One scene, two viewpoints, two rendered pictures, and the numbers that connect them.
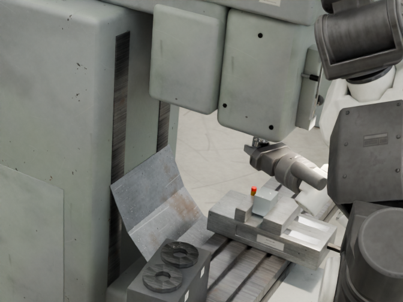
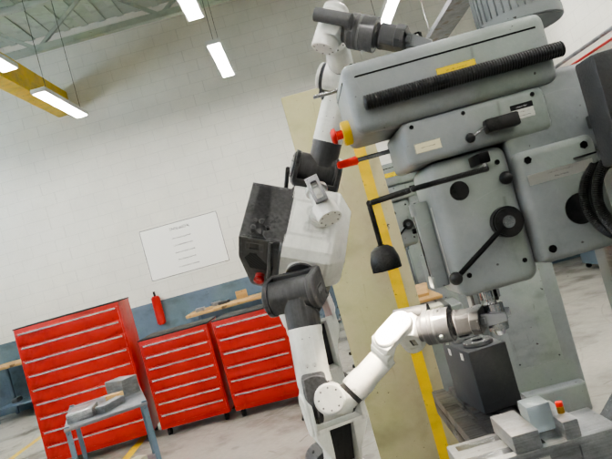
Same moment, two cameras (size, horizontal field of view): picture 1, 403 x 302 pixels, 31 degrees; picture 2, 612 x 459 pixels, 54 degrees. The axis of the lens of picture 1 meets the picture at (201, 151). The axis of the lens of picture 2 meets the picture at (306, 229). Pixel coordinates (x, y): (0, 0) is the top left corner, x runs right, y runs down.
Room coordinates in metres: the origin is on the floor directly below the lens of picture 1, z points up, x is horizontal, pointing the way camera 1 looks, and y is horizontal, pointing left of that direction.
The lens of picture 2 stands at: (2.86, -1.15, 1.53)
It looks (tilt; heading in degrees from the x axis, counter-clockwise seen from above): 1 degrees up; 154
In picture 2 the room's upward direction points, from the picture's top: 15 degrees counter-clockwise
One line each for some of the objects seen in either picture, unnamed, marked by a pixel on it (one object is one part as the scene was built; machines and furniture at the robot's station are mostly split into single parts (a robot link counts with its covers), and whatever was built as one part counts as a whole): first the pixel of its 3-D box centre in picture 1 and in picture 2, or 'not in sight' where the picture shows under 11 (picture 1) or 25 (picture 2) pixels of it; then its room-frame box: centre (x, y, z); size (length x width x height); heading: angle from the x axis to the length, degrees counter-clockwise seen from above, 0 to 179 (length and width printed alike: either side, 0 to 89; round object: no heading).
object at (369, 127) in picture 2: not in sight; (437, 86); (1.73, -0.14, 1.81); 0.47 x 0.26 x 0.16; 64
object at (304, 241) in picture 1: (271, 222); (530, 443); (1.80, -0.23, 0.96); 0.35 x 0.15 x 0.11; 64
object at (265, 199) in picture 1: (265, 202); (535, 413); (1.81, -0.20, 1.02); 0.06 x 0.05 x 0.06; 154
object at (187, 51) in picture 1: (204, 48); (546, 200); (1.81, 0.02, 1.47); 0.24 x 0.19 x 0.26; 154
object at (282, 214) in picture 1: (282, 215); (515, 431); (1.79, -0.25, 1.00); 0.15 x 0.06 x 0.04; 154
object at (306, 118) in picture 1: (310, 87); (428, 244); (1.67, -0.25, 1.45); 0.04 x 0.04 x 0.21; 64
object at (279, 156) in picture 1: (282, 165); (459, 323); (1.65, -0.21, 1.23); 0.13 x 0.12 x 0.10; 129
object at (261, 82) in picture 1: (270, 66); (471, 221); (1.72, -0.15, 1.47); 0.21 x 0.19 x 0.32; 154
